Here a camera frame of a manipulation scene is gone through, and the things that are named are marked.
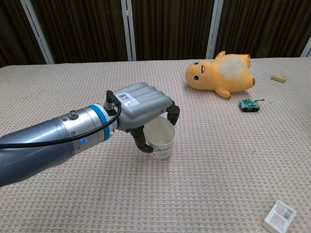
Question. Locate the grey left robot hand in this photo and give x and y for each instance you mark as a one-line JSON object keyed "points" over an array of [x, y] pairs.
{"points": [[143, 104]]}

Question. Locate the white floral paper cup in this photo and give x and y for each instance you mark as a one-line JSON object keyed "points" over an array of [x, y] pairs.
{"points": [[161, 138]]}

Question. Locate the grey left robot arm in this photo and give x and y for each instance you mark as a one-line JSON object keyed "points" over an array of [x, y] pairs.
{"points": [[48, 143]]}

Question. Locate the yellow plush toy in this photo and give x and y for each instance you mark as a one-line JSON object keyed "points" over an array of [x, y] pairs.
{"points": [[218, 77]]}

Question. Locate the checkered woven tablecloth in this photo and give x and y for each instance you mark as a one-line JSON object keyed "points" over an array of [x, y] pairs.
{"points": [[194, 170]]}

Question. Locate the green toy tank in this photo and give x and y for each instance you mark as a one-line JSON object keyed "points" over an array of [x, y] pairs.
{"points": [[248, 104]]}

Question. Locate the pale yellow eraser block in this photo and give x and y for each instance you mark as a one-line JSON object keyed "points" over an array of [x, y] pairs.
{"points": [[279, 77]]}

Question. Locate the white printed card box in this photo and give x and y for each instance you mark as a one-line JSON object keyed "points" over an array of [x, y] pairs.
{"points": [[279, 216]]}

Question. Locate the white partition post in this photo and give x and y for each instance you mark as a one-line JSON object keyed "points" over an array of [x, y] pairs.
{"points": [[37, 31], [306, 48], [214, 29], [128, 30]]}

